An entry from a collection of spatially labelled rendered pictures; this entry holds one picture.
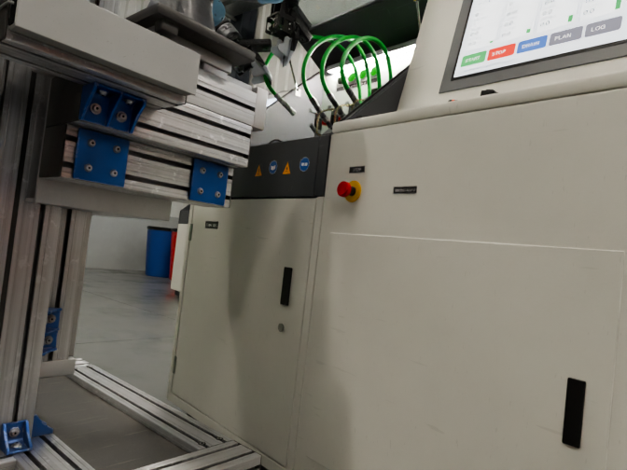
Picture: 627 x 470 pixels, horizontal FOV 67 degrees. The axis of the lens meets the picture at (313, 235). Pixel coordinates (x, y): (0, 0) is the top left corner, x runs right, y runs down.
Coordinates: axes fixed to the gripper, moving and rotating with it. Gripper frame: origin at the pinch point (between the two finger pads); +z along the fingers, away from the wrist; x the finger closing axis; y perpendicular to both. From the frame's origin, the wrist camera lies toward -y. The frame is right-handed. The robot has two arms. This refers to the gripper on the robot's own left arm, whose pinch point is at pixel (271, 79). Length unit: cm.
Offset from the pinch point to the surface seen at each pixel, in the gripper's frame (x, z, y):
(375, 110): 33, 39, -4
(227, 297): -2, 52, 57
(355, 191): 45, 55, 21
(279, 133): -28.3, 8.4, 0.1
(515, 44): 56, 51, -31
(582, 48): 68, 63, -31
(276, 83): -536, -238, -234
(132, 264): -679, -167, 120
